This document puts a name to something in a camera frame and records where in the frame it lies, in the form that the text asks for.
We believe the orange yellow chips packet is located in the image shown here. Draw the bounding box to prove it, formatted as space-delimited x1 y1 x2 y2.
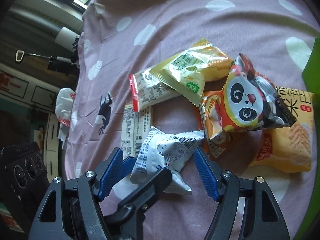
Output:
249 86 313 173

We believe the white blue snack packet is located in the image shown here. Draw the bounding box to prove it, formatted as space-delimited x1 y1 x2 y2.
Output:
130 126 205 196

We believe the white label packet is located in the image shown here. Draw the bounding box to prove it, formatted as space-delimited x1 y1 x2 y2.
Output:
120 105 152 159

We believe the panda face snack packet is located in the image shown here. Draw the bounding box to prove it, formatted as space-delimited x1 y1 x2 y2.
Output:
199 53 297 160

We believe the red edged white snack packet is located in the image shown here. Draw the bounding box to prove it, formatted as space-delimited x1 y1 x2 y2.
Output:
129 68 180 112

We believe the light green rice cracker packet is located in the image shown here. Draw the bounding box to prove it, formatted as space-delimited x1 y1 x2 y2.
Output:
150 38 233 107

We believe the white plastic shopping bag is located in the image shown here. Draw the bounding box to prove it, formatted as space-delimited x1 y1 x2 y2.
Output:
55 88 75 142

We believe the green cardboard box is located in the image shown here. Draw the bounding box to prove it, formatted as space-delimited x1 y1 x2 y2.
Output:
295 37 319 239

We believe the pink polka dot sheet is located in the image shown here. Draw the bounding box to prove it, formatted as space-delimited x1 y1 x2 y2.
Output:
65 0 319 239

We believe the black stereo camera box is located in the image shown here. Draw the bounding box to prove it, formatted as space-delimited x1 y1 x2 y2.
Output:
0 141 49 205

